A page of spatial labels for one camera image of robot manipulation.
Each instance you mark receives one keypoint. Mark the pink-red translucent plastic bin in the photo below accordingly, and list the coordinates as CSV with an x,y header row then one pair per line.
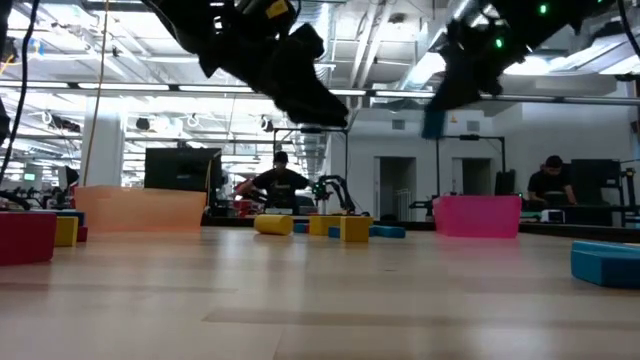
x,y
477,216

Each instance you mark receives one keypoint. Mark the black upright box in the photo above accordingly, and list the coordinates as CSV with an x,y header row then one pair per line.
x,y
505,182

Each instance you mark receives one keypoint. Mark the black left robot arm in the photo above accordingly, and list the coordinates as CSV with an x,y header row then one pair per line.
x,y
190,25

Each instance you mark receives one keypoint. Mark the yellow wooden cylinder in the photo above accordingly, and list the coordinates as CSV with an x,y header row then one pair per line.
x,y
273,224

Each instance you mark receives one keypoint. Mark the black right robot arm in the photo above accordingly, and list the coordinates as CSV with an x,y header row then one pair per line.
x,y
570,15

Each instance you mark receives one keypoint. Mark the long overhead light bar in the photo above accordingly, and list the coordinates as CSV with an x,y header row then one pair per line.
x,y
125,86

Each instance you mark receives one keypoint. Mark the black camera stand frame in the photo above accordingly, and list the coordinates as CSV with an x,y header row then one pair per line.
x,y
470,136
310,130

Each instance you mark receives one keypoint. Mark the yellow wooden cube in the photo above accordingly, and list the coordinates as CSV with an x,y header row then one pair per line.
x,y
355,229

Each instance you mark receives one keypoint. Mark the yellow wooden block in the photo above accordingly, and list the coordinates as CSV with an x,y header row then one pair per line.
x,y
66,231
324,225

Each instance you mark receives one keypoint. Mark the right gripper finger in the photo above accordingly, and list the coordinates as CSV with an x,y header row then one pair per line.
x,y
445,97
475,70

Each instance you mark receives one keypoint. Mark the white building column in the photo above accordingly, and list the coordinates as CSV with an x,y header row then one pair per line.
x,y
105,142

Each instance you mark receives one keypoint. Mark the orange translucent plastic bin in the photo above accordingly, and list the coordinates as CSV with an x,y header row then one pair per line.
x,y
140,207

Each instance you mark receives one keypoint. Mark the red background object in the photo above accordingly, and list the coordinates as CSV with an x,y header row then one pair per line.
x,y
245,206

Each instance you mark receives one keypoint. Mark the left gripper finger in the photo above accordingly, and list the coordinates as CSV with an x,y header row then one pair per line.
x,y
315,75
300,105

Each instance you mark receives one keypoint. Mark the black equipment cabinet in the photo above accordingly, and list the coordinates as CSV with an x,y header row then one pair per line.
x,y
595,180

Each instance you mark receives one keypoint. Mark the small white device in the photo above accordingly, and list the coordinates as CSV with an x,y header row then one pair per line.
x,y
552,216

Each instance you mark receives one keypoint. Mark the large black monitor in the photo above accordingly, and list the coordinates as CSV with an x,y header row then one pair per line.
x,y
182,168

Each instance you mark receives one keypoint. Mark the black ceiling-hung device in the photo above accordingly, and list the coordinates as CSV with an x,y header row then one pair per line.
x,y
142,123
266,124

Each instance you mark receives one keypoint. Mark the background black robot arm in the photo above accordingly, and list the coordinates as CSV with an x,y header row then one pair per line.
x,y
336,190

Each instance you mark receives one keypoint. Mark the red wooden block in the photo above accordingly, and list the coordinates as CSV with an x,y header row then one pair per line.
x,y
25,237
82,233

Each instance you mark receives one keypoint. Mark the green lit sign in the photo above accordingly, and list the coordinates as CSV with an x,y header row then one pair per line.
x,y
30,176

